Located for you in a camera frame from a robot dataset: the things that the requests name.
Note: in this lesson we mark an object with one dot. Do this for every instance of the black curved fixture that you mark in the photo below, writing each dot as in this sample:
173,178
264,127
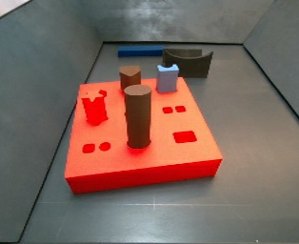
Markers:
190,60

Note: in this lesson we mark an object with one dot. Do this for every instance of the light blue notched peg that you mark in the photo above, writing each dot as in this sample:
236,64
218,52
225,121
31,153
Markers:
166,78

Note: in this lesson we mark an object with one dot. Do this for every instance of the tall brown cylinder peg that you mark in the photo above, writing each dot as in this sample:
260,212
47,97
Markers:
137,115

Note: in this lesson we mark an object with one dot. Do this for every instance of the red notched peg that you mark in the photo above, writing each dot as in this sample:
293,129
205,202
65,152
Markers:
94,108

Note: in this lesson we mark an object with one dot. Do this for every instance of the dark blue rectangular bar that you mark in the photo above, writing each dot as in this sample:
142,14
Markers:
127,51

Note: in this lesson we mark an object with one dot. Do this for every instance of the red peg board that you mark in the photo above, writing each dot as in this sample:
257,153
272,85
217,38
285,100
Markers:
182,151

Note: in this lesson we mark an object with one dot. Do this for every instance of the short brown pentagon peg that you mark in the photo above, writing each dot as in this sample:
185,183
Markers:
130,76

